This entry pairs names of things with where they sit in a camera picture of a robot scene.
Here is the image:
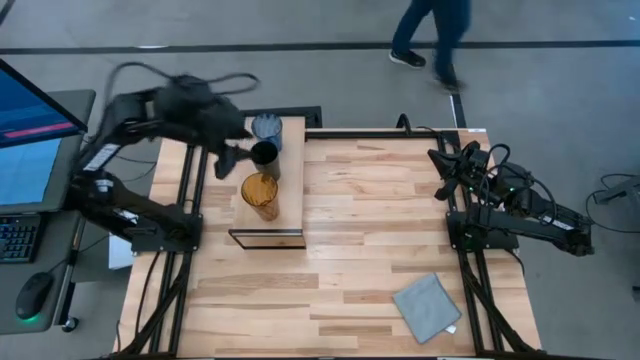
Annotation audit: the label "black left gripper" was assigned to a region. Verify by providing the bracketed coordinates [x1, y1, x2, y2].
[152, 74, 257, 181]

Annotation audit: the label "person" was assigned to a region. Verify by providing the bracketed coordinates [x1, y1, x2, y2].
[388, 0, 473, 94]

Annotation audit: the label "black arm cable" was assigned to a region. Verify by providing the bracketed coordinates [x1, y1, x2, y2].
[396, 113, 451, 151]
[102, 62, 261, 97]

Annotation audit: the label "black keyboard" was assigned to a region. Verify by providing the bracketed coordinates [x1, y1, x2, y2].
[0, 213, 45, 265]

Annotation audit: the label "black table frame rails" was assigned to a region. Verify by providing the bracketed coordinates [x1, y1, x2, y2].
[115, 142, 209, 359]
[437, 128, 542, 359]

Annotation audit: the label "amber plastic cup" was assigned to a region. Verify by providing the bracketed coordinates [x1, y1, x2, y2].
[240, 172, 281, 223]

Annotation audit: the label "black table frame cross rail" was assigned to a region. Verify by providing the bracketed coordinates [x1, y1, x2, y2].
[304, 128, 449, 142]

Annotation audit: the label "black floor cable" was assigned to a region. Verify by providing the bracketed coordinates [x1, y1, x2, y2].
[584, 172, 640, 235]

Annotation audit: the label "computer monitor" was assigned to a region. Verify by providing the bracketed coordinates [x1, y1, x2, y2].
[0, 58, 90, 216]

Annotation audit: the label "black computer mouse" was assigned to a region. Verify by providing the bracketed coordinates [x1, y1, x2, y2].
[14, 271, 55, 322]

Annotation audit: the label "wooden shelf with black frame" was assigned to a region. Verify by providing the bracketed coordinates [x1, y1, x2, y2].
[228, 105, 324, 250]

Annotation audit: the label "grey power adapter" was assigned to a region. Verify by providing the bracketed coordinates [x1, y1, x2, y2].
[594, 174, 640, 206]

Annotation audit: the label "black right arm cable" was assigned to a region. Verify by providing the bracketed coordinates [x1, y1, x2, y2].
[396, 113, 451, 151]

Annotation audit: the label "grey side desk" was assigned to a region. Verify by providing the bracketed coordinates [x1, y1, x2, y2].
[0, 89, 97, 335]

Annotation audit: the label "black cup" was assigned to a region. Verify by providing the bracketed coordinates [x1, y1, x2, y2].
[249, 139, 282, 182]

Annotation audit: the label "blue plastic cup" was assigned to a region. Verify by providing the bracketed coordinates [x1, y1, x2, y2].
[250, 112, 284, 152]

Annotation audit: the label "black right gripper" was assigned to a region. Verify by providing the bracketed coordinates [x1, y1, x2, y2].
[426, 140, 497, 203]

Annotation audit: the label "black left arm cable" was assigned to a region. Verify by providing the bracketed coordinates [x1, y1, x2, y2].
[102, 62, 261, 97]

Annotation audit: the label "grey cloth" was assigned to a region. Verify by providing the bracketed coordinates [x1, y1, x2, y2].
[392, 272, 463, 345]

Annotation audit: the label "white paper sheet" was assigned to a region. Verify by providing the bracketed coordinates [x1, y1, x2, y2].
[108, 233, 136, 272]

